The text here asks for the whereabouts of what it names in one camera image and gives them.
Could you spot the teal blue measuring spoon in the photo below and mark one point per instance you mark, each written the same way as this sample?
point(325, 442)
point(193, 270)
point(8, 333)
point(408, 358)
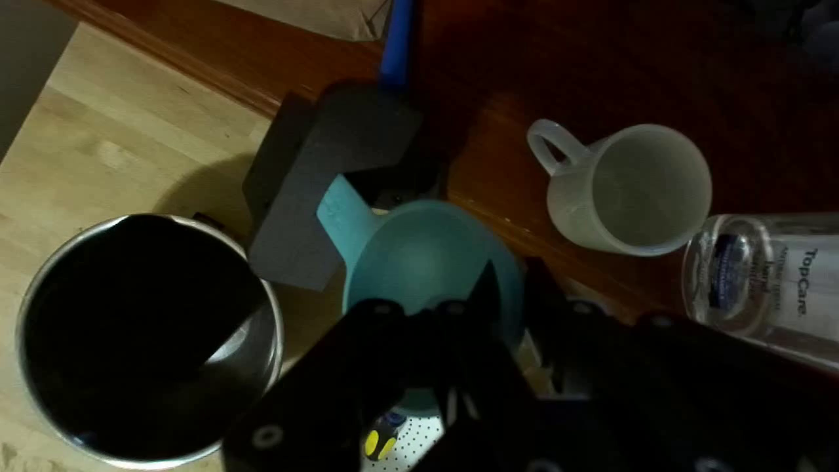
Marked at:
point(418, 254)

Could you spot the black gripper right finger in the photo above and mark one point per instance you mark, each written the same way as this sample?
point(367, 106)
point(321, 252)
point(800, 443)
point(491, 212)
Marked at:
point(480, 365)

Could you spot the stainless steel mixing bowl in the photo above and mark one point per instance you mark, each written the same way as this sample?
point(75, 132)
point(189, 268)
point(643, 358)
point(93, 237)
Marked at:
point(146, 336)

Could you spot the clear hand sanitizer bottle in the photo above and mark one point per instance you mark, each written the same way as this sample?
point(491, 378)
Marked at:
point(768, 278)

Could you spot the white plastic colander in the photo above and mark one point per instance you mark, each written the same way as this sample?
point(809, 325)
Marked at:
point(401, 437)

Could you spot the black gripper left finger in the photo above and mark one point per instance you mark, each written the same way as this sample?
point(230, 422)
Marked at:
point(312, 416)

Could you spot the white ceramic mug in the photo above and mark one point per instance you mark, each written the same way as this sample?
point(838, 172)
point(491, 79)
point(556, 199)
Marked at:
point(637, 191)

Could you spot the large blue plastic ladle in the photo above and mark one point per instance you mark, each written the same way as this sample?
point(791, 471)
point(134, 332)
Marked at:
point(397, 45)

